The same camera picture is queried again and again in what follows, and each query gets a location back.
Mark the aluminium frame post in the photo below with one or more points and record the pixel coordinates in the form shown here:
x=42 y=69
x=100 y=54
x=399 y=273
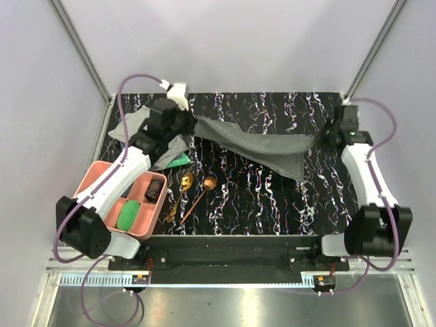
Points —
x=72 y=34
x=378 y=43

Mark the gold spoon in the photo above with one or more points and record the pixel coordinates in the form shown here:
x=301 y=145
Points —
x=186 y=183

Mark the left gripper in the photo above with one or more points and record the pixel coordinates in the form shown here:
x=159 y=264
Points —
x=191 y=122

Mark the dark grey napkin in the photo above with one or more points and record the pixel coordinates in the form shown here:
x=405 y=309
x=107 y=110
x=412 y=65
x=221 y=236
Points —
x=282 y=153

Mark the right aluminium frame post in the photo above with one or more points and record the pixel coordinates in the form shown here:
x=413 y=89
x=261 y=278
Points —
x=378 y=43

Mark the copper spoon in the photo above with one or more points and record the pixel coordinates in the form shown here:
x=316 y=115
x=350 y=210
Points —
x=209 y=184

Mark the dark brown object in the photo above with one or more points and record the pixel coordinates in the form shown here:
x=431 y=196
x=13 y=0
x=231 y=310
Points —
x=153 y=191

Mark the green oval object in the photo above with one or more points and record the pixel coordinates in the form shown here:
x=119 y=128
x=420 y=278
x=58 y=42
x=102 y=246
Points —
x=127 y=215

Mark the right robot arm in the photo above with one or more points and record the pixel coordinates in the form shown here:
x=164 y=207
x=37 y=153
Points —
x=381 y=225

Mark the pink divided tray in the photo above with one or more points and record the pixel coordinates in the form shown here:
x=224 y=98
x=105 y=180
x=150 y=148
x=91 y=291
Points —
x=148 y=212

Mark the left aluminium frame post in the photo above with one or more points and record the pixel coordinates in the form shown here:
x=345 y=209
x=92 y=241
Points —
x=72 y=34

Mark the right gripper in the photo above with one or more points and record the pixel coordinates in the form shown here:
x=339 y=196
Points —
x=332 y=125

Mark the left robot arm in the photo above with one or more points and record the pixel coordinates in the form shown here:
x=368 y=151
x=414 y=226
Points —
x=80 y=220

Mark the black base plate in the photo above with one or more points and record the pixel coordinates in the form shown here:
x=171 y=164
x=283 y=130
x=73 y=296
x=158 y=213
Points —
x=226 y=260

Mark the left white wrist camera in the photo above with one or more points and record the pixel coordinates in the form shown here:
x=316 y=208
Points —
x=177 y=92

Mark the green packet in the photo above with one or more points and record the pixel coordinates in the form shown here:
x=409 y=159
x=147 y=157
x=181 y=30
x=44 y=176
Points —
x=180 y=160

